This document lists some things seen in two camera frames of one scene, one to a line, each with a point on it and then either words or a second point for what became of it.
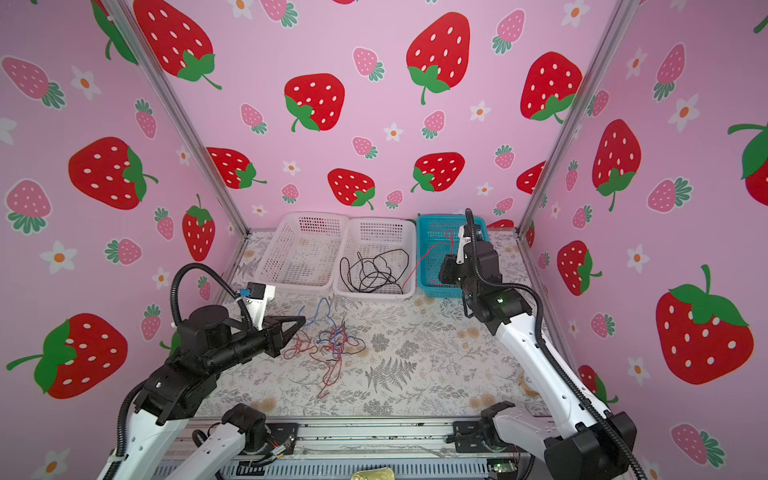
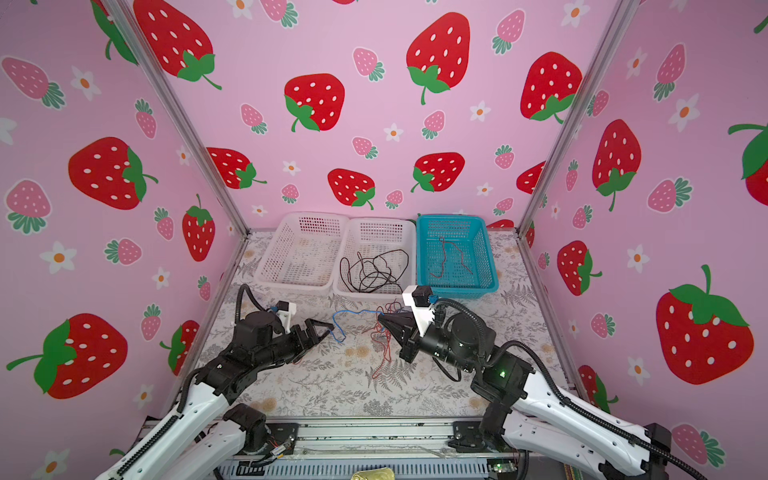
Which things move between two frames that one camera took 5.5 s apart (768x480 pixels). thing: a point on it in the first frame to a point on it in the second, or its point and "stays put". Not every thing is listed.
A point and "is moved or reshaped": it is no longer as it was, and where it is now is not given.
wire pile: (449, 235) is moved or reshaped
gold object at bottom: (374, 474) stays put
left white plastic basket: (304, 252) stays put
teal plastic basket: (437, 236) stays put
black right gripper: (446, 273) to (404, 324)
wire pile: (330, 353) to (381, 335)
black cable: (370, 274) stays put
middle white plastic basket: (377, 260) stays put
